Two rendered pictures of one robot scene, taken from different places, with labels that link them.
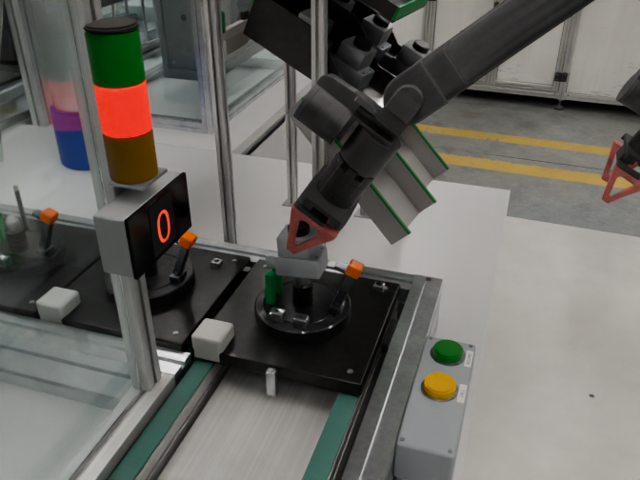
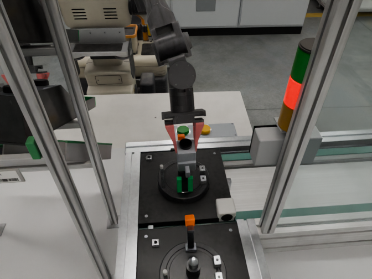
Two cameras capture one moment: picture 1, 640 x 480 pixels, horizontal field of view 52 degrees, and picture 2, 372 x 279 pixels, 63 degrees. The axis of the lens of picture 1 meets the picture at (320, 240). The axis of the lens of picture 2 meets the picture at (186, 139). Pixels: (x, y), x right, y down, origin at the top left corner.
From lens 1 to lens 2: 1.10 m
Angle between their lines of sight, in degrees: 84
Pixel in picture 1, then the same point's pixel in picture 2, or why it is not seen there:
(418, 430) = (228, 132)
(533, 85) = not seen: outside the picture
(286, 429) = (239, 180)
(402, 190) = not seen: hidden behind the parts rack
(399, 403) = (218, 139)
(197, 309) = (205, 231)
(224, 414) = (247, 204)
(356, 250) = (55, 219)
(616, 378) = (142, 112)
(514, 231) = not seen: hidden behind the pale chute
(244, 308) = (192, 208)
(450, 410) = (213, 126)
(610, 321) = (105, 114)
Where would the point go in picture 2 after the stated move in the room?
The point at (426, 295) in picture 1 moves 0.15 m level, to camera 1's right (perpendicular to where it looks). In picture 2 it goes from (143, 145) to (130, 117)
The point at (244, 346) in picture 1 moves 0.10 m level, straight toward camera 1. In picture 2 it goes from (221, 195) to (251, 179)
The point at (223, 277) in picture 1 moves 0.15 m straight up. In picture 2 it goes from (168, 233) to (164, 195)
